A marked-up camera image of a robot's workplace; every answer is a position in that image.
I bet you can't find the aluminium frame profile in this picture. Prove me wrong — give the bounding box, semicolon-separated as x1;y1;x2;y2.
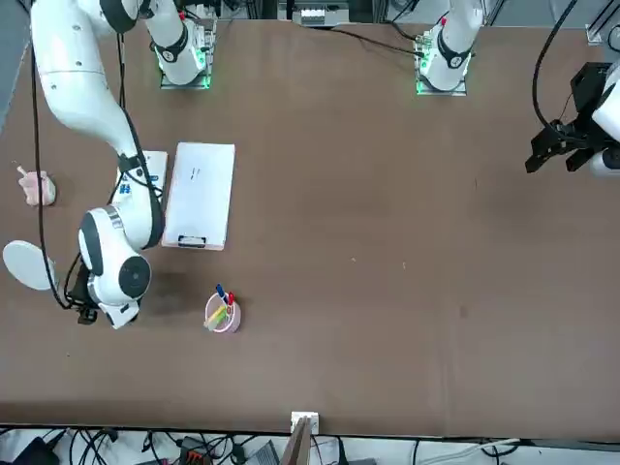
584;0;620;46

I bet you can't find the white foldable desk lamp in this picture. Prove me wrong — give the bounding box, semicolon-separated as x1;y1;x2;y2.
2;240;67;297

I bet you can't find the white clipboard with black clip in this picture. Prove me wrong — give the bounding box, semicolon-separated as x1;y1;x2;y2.
161;141;237;252

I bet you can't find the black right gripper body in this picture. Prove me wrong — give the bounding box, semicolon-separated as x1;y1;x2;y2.
63;251;93;311

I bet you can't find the aluminium upright post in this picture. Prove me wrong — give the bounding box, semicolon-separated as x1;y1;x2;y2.
283;411;322;465

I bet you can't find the pink pen holder cup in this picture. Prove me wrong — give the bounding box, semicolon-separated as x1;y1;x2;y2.
204;290;242;334

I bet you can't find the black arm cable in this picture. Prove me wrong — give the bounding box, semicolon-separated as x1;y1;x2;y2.
29;41;74;311
115;26;166;243

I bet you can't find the yellow-green highlighter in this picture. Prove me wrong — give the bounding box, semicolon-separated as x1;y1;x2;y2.
202;304;230;331

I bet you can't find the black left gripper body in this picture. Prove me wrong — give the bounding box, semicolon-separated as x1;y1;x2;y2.
556;61;612;142

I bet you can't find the black base cable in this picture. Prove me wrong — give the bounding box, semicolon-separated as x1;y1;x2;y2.
299;21;423;57

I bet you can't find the white and blue book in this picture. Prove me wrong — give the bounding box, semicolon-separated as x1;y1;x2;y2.
108;150;170;207

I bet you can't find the thick black cable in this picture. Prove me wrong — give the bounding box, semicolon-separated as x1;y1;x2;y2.
531;0;582;135

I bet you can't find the pink plush toy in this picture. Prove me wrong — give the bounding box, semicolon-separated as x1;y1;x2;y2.
16;164;57;208

